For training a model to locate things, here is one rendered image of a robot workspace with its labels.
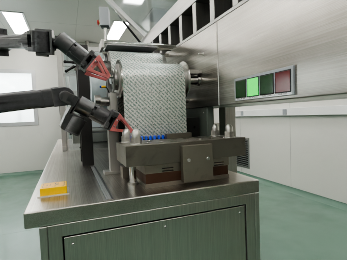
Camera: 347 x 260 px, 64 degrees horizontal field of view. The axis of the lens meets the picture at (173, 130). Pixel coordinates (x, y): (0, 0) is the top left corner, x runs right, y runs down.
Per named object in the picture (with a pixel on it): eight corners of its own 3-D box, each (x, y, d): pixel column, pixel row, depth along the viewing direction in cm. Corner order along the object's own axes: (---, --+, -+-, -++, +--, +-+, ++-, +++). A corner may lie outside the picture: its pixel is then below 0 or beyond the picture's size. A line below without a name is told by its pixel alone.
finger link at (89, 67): (104, 83, 93) (80, 65, 90) (101, 86, 100) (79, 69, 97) (116, 68, 95) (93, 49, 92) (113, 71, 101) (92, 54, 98)
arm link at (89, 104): (79, 94, 89) (79, 94, 95) (68, 112, 89) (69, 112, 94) (99, 104, 92) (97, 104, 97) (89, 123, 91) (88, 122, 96)
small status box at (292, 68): (234, 101, 90) (233, 79, 89) (236, 100, 90) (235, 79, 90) (293, 94, 66) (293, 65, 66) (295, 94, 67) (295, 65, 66)
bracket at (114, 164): (101, 173, 107) (97, 93, 106) (118, 171, 110) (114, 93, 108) (103, 175, 103) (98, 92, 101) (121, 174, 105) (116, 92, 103)
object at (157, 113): (125, 145, 99) (123, 93, 98) (186, 141, 107) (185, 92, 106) (126, 145, 98) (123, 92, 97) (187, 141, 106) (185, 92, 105)
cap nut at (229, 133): (221, 137, 95) (221, 124, 95) (231, 136, 96) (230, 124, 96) (227, 137, 92) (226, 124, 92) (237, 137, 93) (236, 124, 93)
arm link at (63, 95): (63, 88, 84) (59, 87, 92) (44, 122, 83) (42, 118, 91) (97, 107, 90) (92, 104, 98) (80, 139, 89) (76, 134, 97)
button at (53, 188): (42, 191, 83) (41, 183, 83) (66, 188, 86) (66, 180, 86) (40, 197, 77) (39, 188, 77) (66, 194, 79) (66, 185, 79)
